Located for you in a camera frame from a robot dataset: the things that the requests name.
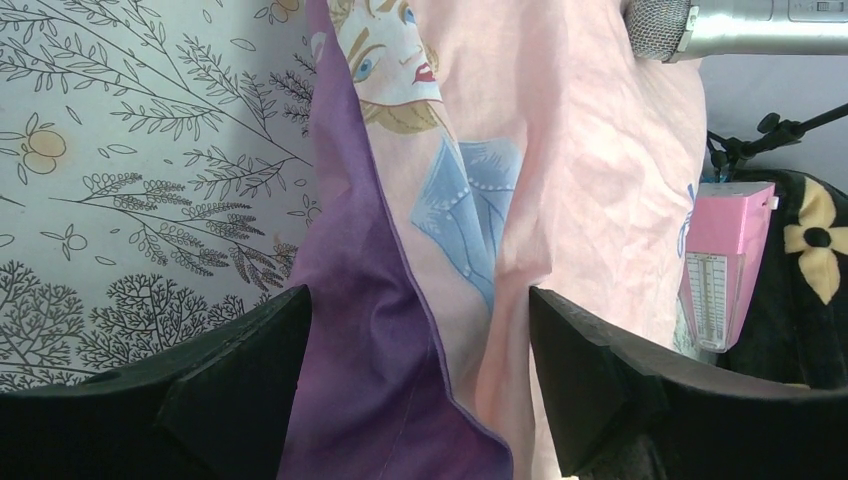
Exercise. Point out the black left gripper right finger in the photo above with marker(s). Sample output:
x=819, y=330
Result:
x=622, y=407

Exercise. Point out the pink metronome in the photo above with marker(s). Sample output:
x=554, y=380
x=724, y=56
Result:
x=722, y=251

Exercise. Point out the silver microphone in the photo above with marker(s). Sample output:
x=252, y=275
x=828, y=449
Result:
x=672, y=31

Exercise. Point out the floral patterned bed sheet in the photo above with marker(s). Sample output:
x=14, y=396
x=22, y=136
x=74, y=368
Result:
x=156, y=175

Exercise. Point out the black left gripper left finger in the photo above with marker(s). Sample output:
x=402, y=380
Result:
x=214, y=407

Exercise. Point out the pink pillow with princess print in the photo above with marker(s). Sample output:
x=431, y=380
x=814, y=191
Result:
x=466, y=152

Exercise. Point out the black blanket with yellow flowers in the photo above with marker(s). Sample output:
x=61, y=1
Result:
x=795, y=331

